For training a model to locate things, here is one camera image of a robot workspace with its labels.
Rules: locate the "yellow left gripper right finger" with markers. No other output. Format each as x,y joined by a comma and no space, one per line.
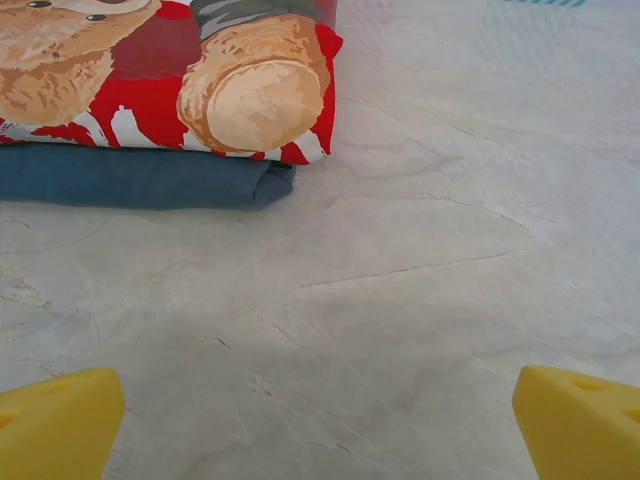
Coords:
585,430

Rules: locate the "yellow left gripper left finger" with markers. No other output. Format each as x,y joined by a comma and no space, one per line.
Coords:
55,425

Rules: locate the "grey-blue folded t-shirt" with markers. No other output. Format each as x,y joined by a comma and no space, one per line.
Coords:
125,180

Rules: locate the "red teddy bear print t-shirt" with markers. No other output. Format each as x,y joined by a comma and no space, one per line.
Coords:
150,100

